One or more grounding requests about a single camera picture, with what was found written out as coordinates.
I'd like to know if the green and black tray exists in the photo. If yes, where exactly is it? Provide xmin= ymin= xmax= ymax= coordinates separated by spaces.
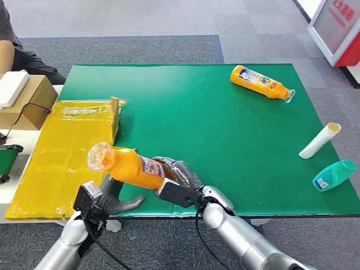
xmin=0 ymin=144 xmax=24 ymax=186

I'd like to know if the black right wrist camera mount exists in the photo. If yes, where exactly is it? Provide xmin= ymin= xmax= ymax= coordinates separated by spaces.
xmin=154 ymin=177 xmax=208 ymax=209

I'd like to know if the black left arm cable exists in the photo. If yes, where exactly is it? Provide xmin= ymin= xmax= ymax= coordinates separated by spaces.
xmin=84 ymin=219 xmax=134 ymax=270

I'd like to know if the thin black device cable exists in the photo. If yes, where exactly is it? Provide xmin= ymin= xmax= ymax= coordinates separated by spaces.
xmin=0 ymin=102 xmax=53 ymax=145

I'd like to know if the white flat device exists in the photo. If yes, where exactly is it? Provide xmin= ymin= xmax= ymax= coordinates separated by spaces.
xmin=0 ymin=70 xmax=31 ymax=110

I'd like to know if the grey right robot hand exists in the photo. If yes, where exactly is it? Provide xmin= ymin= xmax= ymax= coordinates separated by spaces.
xmin=152 ymin=156 xmax=204 ymax=191

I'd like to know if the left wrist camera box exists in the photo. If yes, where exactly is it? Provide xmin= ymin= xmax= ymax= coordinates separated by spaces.
xmin=73 ymin=181 xmax=103 ymax=221

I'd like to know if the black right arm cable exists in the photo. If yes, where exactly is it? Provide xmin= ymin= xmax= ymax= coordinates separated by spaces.
xmin=195 ymin=208 xmax=232 ymax=270

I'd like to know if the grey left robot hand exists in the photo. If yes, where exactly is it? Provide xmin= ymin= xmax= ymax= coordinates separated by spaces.
xmin=98 ymin=173 xmax=147 ymax=217

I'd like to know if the red and white sign stand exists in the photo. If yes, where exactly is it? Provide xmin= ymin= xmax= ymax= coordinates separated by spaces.
xmin=306 ymin=0 xmax=360 ymax=68

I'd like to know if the yellow taped flat cardboard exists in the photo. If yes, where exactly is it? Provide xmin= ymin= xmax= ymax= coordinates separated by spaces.
xmin=5 ymin=97 xmax=128 ymax=221

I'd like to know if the person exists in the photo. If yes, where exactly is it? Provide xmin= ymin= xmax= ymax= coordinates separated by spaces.
xmin=0 ymin=0 xmax=67 ymax=86

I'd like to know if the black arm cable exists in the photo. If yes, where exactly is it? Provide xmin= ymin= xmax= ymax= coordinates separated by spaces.
xmin=84 ymin=219 xmax=134 ymax=270
xmin=195 ymin=208 xmax=232 ymax=270

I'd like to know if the orange bottle with printed label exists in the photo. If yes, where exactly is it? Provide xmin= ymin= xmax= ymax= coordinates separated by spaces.
xmin=229 ymin=65 xmax=297 ymax=104

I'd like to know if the green table mat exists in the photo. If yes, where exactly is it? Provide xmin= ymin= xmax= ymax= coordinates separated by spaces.
xmin=57 ymin=63 xmax=360 ymax=218

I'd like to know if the white tube bottle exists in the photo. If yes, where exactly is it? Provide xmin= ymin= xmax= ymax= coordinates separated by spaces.
xmin=298 ymin=121 xmax=342 ymax=160

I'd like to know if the orange bottle with clear cap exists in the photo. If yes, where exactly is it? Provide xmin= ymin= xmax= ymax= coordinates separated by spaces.
xmin=87 ymin=142 xmax=178 ymax=191

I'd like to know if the brown cardboard box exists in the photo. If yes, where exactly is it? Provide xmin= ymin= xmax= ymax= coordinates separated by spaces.
xmin=0 ymin=74 xmax=59 ymax=132

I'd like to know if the teal plastic bottle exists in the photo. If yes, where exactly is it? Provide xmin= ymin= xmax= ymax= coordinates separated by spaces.
xmin=312 ymin=159 xmax=358 ymax=193

